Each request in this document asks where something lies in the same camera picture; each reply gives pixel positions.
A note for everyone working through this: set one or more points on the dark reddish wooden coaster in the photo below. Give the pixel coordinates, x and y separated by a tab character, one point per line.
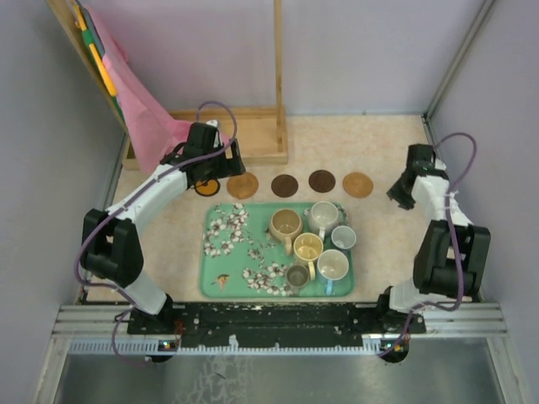
284	185

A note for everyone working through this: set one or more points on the white grey mug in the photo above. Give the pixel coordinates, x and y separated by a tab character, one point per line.
322	218

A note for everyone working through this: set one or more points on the woven rattan coaster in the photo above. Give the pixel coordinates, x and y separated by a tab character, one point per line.
243	186

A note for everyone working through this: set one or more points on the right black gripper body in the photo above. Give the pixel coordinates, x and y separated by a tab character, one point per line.
401	194

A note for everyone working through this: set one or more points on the green floral tray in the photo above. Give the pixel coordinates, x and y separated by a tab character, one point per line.
239	258

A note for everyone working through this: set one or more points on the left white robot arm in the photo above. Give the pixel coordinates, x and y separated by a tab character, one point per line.
111	245

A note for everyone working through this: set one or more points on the light blue mug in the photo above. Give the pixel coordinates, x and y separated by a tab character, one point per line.
332	267

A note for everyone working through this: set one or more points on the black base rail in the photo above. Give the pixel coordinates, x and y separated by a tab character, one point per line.
269	325

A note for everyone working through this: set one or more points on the yellow mug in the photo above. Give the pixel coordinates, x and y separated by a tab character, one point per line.
307	249

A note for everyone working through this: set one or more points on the small grey cup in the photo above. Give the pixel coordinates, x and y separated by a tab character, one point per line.
297	276

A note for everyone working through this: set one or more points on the wooden rack stand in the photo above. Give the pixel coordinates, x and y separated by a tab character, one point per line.
262	130

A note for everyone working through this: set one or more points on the pink cloth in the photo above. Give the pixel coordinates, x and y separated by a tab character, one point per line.
152	129

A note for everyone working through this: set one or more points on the light woven coaster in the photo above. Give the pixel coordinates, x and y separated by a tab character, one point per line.
357	185

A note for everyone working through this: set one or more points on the beige mug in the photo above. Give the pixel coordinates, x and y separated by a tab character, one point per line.
285	226

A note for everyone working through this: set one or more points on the dark brown wooden coaster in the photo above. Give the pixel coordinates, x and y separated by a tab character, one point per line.
322	181

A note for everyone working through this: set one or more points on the small blue-grey cup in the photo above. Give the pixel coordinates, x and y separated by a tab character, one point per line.
343	238

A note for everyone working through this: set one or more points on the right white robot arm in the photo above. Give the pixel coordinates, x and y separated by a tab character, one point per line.
450	262

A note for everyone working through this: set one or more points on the yellow green hanger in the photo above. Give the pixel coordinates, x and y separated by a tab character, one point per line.
93	43

